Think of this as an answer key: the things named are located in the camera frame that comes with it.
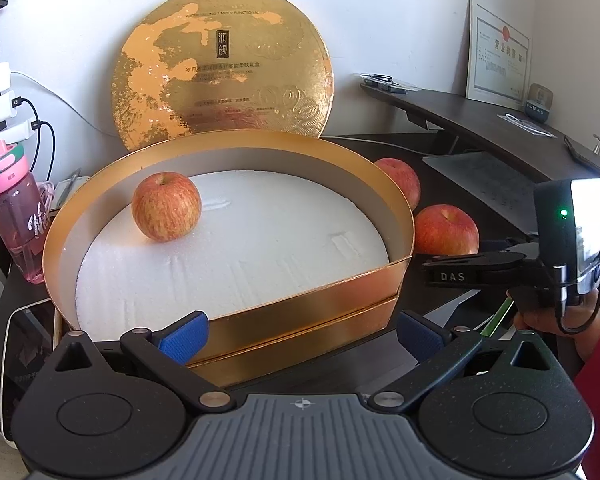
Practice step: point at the gold round box lid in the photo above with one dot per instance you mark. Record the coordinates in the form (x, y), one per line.
(191, 66)

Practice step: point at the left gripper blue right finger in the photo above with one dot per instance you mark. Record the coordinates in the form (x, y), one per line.
(419, 336)

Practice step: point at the green pen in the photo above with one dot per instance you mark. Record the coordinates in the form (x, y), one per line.
(495, 322)

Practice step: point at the small grey desk gadget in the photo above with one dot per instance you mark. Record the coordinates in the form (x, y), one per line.
(538, 103)

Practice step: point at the white foam box insert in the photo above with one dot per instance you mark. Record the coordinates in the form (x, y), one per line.
(261, 237)

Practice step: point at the white framed smartphone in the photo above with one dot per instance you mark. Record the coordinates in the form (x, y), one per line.
(28, 343)

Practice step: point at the clear plastic item on shelf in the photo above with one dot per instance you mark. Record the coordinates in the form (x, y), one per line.
(387, 83)

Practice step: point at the gold heart gift box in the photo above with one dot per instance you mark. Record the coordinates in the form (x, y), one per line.
(268, 338)

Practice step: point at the framed white certificate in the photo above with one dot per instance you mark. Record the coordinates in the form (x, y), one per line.
(498, 59)

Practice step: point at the white bottom charger plug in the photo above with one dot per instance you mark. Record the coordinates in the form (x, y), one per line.
(17, 133)

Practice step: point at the spiral notebook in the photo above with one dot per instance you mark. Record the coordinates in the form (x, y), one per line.
(66, 188)

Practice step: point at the large front red apple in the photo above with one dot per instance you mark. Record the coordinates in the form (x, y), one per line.
(166, 206)

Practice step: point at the pink water bottle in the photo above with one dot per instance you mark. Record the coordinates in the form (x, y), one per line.
(23, 212)

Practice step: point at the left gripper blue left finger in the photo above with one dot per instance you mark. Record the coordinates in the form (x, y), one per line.
(183, 339)

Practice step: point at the dark curved wooden shelf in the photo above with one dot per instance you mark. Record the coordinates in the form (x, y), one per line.
(450, 125)

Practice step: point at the red yellow apple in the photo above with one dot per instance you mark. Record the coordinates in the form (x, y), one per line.
(445, 230)

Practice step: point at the white middle charger plug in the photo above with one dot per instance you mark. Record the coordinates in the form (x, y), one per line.
(7, 106)

